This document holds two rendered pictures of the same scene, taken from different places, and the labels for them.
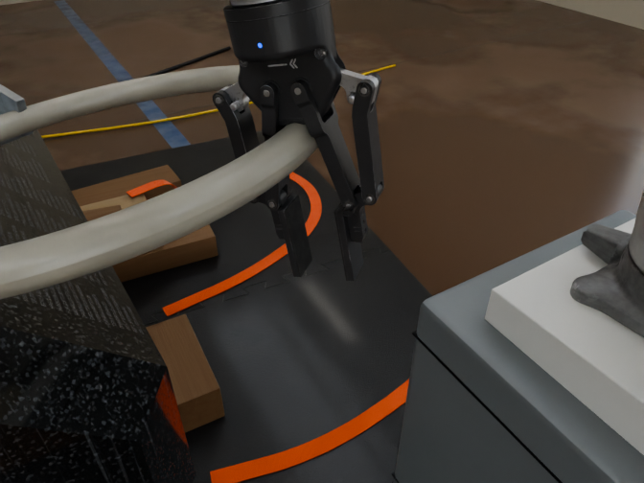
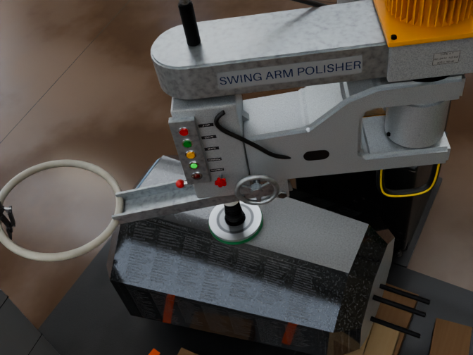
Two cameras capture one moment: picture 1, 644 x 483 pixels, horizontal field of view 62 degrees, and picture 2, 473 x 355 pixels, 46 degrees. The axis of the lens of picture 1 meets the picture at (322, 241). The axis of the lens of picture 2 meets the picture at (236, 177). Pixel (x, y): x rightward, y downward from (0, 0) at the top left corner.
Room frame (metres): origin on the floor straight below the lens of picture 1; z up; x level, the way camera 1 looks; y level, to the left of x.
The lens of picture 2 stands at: (2.08, 0.19, 2.59)
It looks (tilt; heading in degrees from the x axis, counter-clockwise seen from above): 48 degrees down; 153
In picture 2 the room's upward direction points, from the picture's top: 12 degrees counter-clockwise
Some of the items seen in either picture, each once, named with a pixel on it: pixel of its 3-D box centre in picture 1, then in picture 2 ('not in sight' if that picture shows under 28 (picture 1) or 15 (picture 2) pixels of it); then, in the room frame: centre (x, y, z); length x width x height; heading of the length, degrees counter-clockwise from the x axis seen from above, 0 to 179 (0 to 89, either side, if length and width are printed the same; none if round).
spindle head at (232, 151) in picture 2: not in sight; (239, 132); (0.89, 0.84, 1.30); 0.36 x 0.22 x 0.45; 55
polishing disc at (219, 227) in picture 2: not in sight; (235, 218); (0.85, 0.77, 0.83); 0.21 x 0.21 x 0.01
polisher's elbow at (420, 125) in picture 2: not in sight; (416, 108); (1.23, 1.31, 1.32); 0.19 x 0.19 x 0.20
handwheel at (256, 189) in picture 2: not in sight; (256, 182); (1.01, 0.80, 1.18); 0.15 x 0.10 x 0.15; 55
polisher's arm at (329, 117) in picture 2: not in sight; (333, 129); (1.08, 1.08, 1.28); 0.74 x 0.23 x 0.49; 55
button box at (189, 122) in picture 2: not in sight; (191, 151); (0.90, 0.65, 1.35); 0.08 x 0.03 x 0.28; 55
